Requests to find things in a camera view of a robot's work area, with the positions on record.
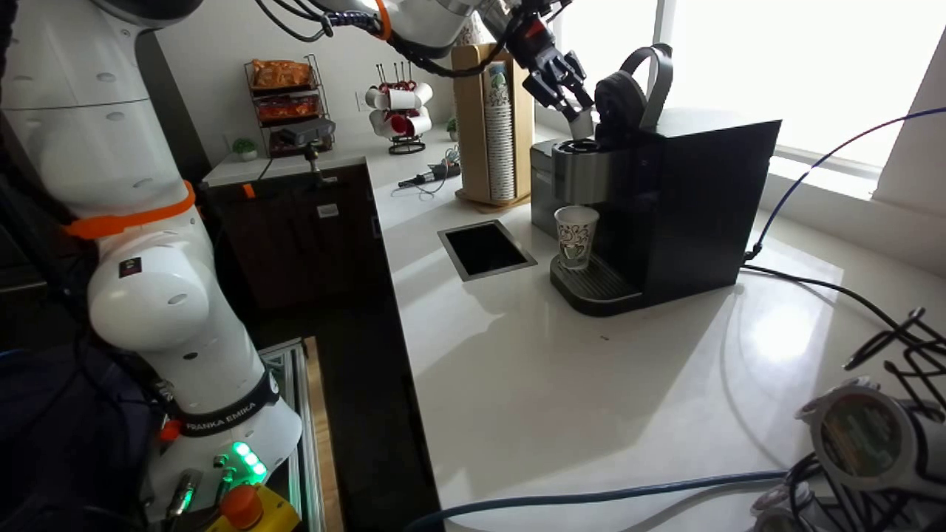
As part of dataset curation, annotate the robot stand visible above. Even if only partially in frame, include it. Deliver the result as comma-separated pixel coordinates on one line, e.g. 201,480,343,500
257,338,327,532

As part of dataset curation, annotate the counter waste chute opening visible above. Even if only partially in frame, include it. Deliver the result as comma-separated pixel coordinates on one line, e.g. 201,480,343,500
437,219,538,283

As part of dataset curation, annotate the coffee maker lid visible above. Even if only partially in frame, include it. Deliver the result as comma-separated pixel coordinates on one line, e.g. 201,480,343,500
593,44,674,146

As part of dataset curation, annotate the patterned paper cup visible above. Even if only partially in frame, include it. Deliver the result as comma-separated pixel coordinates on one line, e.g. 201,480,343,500
554,205,601,271

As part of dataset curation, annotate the black wire pod rack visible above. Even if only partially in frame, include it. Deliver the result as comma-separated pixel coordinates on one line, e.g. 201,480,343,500
749,306,946,532

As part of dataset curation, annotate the blue cable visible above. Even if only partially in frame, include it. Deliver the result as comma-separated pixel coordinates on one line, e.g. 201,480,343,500
743,106,946,262

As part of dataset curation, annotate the yellow emergency stop button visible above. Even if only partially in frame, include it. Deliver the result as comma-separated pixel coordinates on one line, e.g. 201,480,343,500
205,483,302,532

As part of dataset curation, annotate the window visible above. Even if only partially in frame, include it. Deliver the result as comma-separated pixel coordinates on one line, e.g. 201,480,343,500
550,0,946,182

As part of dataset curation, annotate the wire snack rack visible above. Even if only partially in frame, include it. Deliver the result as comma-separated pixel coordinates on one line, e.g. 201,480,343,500
244,55,336,159

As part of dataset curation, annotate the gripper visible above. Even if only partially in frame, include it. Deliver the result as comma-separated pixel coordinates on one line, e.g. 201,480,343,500
506,6,595,123

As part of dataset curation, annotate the black cable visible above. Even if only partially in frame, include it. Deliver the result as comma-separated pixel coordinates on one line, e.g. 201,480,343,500
741,264,921,342

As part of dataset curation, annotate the stack of paper cups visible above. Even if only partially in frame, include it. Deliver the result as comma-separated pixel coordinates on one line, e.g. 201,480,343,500
483,62,517,203

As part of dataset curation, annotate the wooden cup dispenser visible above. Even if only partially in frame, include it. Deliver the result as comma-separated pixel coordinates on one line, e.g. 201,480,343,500
452,43,536,214

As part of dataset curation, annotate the coffee pod with foil lid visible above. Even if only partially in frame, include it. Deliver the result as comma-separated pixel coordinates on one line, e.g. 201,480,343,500
795,378,929,494
749,483,817,532

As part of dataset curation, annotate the camera on mount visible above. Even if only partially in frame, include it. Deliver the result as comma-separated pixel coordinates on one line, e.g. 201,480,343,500
279,117,338,176

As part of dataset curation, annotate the mug rack with mugs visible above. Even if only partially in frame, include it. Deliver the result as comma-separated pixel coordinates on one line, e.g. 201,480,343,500
365,62,435,155

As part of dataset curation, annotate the black coffee maker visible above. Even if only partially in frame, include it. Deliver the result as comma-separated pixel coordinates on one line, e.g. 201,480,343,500
530,44,783,318

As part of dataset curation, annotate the black handheld device with cable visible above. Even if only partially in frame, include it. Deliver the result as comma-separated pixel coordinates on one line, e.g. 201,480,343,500
392,146,463,199

